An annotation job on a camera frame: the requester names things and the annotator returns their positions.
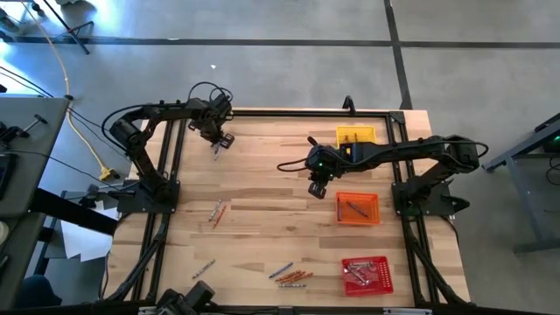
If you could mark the red plastic basket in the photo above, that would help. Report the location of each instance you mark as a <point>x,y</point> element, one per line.
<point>385,280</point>

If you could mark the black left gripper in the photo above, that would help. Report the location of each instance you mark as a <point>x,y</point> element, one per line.
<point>212,129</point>

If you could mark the black steel beam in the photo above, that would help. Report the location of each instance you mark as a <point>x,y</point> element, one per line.
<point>79,214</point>

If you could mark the black tripod stand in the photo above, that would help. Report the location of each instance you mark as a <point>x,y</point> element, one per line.
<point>66,27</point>

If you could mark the orange plastic basket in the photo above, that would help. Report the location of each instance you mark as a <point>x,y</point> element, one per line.
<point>350,219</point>

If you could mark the white paper sheet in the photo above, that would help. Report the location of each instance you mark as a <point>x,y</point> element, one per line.
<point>81,242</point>

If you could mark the yellow plastic basket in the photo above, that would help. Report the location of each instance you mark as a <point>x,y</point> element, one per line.
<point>367,133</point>

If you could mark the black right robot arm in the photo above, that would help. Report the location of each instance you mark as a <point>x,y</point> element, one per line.
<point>402,151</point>

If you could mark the black device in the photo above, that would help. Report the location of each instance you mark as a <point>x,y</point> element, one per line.
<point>6,175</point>

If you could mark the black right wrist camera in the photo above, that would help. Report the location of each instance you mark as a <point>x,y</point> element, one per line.
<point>317,190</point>

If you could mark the black boxy equipment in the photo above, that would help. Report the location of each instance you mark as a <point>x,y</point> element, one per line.
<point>188,299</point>

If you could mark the grey screw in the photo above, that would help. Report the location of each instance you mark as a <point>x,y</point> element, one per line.
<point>356,209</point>

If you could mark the black clamp tool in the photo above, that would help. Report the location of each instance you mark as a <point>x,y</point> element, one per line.
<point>13,131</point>

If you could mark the black table clamp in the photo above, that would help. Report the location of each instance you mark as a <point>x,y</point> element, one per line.
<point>348,104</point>

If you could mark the dark grey desk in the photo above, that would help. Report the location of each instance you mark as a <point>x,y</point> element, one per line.
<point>532,210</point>

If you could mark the grey side table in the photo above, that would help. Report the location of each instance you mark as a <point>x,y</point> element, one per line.
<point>39,109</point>

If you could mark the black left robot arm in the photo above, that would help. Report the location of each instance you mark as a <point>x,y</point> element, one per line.
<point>144,162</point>

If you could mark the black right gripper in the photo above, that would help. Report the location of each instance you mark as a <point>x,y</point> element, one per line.
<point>324,159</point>

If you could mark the grey crayon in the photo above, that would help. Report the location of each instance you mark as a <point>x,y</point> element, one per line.
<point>203,269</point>
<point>292,285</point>
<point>361,264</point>
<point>215,210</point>

